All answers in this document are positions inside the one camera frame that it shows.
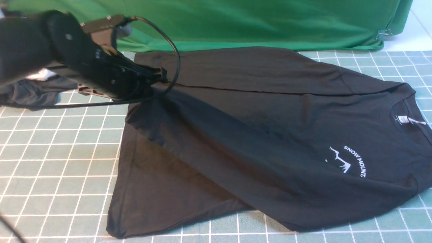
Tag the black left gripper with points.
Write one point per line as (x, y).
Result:
(100, 70)

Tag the dark gray long-sleeve shirt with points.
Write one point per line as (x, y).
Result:
(310, 144)

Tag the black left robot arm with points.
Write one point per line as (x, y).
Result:
(26, 47)

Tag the white crumpled cloth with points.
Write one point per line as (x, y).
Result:
(42, 75)

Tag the green backdrop cloth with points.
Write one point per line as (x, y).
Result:
(300, 25)

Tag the dark gray crumpled garment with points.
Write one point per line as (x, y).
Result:
(36, 93)

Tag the green checkered tablecloth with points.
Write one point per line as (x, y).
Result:
(59, 169)

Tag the silver binder clip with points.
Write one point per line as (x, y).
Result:
(384, 35)

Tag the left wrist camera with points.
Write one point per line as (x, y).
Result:
(106, 31)

